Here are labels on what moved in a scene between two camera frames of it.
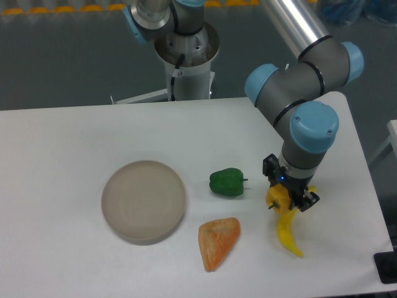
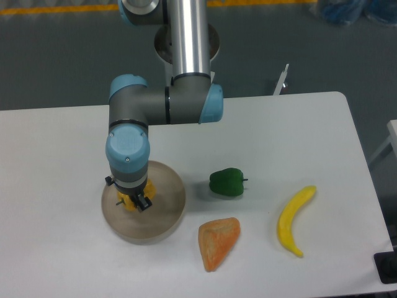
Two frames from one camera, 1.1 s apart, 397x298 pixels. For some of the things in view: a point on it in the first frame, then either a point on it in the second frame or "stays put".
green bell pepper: [228, 182] stays put
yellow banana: [283, 228] stays put
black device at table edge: [386, 264] stays put
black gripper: [296, 186] to [144, 202]
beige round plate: [143, 202] stays put
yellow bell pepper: [277, 196] to [150, 190]
